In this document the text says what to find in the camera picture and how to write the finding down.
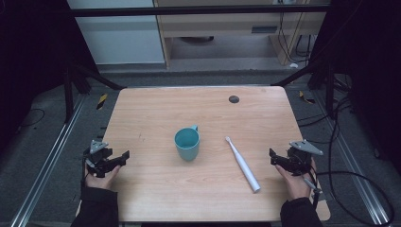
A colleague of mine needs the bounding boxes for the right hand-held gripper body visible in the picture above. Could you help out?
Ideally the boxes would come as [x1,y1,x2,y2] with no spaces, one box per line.
[283,139,324,177]

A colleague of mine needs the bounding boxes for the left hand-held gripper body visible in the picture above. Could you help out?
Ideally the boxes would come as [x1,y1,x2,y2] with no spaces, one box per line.
[82,139,115,179]

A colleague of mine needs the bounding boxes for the white electric toothbrush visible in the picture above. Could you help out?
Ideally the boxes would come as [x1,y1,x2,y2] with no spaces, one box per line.
[224,135,262,194]

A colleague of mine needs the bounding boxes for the teal cup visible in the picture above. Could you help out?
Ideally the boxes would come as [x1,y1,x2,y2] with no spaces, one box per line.
[173,124,201,163]

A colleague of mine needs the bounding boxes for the person's left hand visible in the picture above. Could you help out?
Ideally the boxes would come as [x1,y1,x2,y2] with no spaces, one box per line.
[83,164,123,191]

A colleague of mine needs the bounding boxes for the person's right hand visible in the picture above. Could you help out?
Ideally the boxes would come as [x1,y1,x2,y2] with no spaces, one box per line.
[274,158,318,201]

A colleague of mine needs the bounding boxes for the yellow black tape strip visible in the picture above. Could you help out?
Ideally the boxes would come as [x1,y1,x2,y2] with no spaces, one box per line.
[298,90,316,105]
[96,93,109,111]

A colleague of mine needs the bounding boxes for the black metal stand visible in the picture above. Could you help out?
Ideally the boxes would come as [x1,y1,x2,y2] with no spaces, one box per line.
[270,58,338,120]
[61,58,128,125]

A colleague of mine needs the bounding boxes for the black curtain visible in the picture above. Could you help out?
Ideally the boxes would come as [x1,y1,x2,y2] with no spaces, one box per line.
[308,0,401,176]
[0,0,99,155]

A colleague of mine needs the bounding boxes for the white cabinet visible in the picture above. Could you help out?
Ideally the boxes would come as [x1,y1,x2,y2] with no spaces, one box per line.
[66,0,166,66]

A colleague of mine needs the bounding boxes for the light wooden desk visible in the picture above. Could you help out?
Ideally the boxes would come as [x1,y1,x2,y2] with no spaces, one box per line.
[153,0,329,69]

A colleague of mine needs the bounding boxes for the black horizontal bar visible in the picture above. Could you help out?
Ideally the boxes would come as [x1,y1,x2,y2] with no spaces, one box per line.
[66,4,331,18]

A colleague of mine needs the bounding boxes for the grey cable plug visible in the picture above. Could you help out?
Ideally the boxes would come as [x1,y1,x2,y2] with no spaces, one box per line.
[302,177,323,195]

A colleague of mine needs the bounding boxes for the long looped black cable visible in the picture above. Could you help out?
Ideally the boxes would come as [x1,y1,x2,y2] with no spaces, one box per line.
[316,119,396,227]

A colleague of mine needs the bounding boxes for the aluminium floor rail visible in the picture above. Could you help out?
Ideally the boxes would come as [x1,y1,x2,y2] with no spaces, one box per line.
[310,90,393,227]
[9,94,89,227]

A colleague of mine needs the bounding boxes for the bundle of black cables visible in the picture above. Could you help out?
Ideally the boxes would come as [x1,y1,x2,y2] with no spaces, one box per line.
[297,74,357,129]

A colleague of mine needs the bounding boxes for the thin black floor cable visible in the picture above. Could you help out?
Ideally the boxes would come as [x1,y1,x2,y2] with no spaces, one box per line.
[18,108,46,129]

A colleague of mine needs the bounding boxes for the black cables under desk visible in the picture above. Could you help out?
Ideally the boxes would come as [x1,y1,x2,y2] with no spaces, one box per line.
[277,0,313,65]

